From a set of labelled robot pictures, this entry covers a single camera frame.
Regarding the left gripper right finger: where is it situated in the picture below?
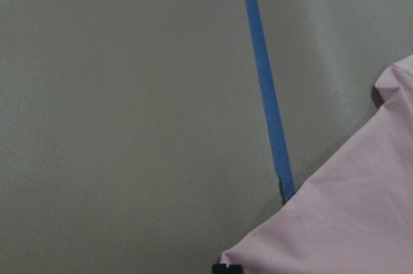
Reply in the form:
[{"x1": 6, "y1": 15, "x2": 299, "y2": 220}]
[{"x1": 228, "y1": 264, "x2": 242, "y2": 274}]

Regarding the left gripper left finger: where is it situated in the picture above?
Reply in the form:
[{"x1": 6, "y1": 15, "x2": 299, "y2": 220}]
[{"x1": 212, "y1": 264, "x2": 227, "y2": 274}]

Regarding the pink printed t-shirt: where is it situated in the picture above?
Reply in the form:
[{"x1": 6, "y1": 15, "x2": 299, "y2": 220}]
[{"x1": 221, "y1": 57, "x2": 412, "y2": 273}]

